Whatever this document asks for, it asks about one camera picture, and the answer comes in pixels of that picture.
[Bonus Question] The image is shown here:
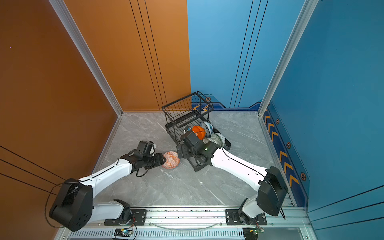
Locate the blue floral white bowl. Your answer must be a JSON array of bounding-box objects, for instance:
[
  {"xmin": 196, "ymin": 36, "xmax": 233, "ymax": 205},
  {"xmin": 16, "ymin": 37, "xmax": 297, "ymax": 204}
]
[{"xmin": 200, "ymin": 121, "xmax": 213, "ymax": 138}]

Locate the red white patterned bowl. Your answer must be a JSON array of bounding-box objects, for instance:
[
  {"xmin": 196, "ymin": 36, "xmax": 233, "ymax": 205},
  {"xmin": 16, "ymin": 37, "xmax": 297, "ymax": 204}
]
[{"xmin": 162, "ymin": 151, "xmax": 180, "ymax": 169}]

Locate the pale green patterned bowl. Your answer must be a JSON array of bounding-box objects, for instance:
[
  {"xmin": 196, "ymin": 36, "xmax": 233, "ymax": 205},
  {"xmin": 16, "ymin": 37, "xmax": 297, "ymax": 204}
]
[{"xmin": 210, "ymin": 133, "xmax": 226, "ymax": 148}]

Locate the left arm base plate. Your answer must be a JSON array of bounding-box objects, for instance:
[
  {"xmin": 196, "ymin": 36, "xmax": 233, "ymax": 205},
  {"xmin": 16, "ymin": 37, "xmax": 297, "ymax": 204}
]
[{"xmin": 104, "ymin": 209, "xmax": 147, "ymax": 226}]

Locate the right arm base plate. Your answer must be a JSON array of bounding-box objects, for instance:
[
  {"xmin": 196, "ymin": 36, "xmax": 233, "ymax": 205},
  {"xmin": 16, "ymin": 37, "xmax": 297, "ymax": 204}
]
[{"xmin": 225, "ymin": 209, "xmax": 268, "ymax": 226}]

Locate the green circuit board left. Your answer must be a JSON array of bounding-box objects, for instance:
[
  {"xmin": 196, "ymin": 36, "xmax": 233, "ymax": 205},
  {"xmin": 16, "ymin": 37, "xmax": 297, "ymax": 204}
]
[{"xmin": 114, "ymin": 228, "xmax": 135, "ymax": 240}]

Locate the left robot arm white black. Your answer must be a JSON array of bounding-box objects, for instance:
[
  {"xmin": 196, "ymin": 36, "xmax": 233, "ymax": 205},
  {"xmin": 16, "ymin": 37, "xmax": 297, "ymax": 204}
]
[{"xmin": 45, "ymin": 141, "xmax": 166, "ymax": 232}]

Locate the black wire dish rack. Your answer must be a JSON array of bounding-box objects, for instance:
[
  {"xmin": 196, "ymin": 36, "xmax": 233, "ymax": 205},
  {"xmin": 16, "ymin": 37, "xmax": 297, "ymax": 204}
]
[{"xmin": 162, "ymin": 91, "xmax": 232, "ymax": 172}]

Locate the circuit board right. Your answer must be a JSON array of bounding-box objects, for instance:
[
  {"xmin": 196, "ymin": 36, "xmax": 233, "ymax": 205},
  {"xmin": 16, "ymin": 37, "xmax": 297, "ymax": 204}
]
[{"xmin": 243, "ymin": 227, "xmax": 265, "ymax": 240}]

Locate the aluminium front rail frame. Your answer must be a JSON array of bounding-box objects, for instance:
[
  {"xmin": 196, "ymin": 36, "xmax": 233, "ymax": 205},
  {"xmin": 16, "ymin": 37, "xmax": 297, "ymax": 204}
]
[{"xmin": 55, "ymin": 207, "xmax": 317, "ymax": 240}]

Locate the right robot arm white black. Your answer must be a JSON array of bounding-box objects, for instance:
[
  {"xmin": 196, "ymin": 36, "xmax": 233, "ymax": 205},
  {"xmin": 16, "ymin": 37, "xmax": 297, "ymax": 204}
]
[{"xmin": 177, "ymin": 130, "xmax": 288, "ymax": 225}]

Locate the orange plastic bowl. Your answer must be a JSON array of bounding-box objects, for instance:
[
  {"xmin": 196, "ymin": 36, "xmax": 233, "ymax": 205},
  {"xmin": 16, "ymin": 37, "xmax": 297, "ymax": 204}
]
[{"xmin": 192, "ymin": 126, "xmax": 206, "ymax": 140}]

